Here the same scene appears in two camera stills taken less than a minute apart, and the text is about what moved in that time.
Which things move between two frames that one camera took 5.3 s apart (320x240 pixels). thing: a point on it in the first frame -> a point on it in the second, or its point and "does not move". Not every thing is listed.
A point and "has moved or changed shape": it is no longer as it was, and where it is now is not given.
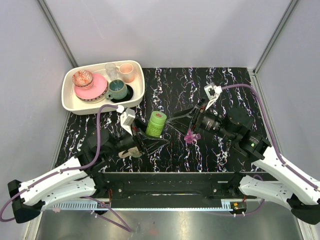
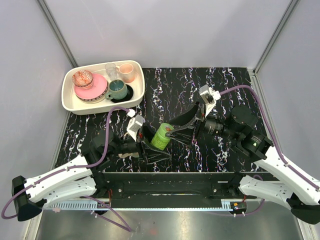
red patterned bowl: (83, 79) does not move
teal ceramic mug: (118, 90) does not move
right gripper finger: (182, 124) -> (183, 134)
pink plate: (97, 89) does not move
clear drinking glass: (111, 71) does not move
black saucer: (130, 93) does not move
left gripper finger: (153, 144) -> (152, 155)
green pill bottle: (156, 124) has moved or changed shape
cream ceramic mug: (134, 152) does not move
